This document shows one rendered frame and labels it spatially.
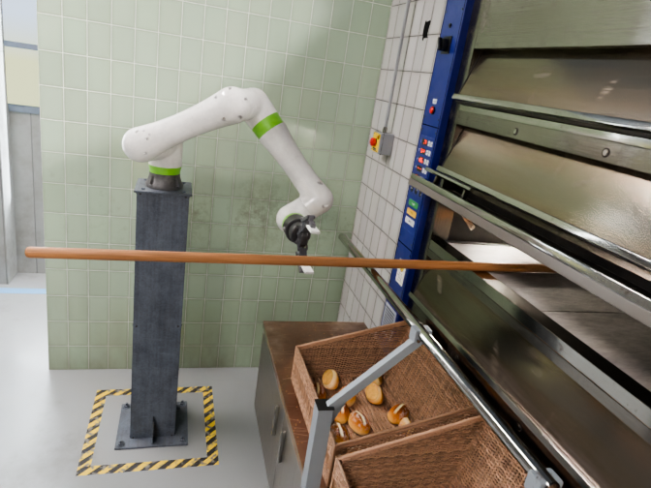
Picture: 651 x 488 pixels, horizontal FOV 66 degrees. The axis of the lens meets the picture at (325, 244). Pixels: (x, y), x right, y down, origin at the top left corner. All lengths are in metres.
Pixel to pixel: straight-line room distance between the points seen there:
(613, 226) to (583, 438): 0.51
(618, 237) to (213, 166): 1.94
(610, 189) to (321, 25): 1.73
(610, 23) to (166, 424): 2.29
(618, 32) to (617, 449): 0.95
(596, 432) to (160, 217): 1.64
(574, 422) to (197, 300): 2.06
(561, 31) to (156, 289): 1.73
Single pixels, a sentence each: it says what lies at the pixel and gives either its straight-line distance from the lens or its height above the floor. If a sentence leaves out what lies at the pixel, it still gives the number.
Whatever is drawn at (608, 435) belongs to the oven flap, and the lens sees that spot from 1.38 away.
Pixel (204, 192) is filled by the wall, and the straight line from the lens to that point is 2.68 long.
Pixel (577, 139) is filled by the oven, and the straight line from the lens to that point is 1.44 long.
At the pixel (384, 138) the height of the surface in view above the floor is 1.49.
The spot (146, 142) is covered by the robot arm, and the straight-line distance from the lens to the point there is 1.92.
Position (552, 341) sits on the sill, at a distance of 1.46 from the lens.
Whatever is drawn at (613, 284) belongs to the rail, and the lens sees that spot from 1.11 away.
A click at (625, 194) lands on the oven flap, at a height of 1.57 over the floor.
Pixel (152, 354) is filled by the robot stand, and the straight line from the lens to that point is 2.38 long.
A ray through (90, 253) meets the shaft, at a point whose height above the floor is 1.20.
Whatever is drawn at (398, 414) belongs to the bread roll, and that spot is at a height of 0.63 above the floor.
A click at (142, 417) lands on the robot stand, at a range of 2.57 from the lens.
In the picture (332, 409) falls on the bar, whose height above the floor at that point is 0.95.
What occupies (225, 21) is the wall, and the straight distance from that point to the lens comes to 2.60.
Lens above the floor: 1.72
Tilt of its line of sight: 18 degrees down
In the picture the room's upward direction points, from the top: 9 degrees clockwise
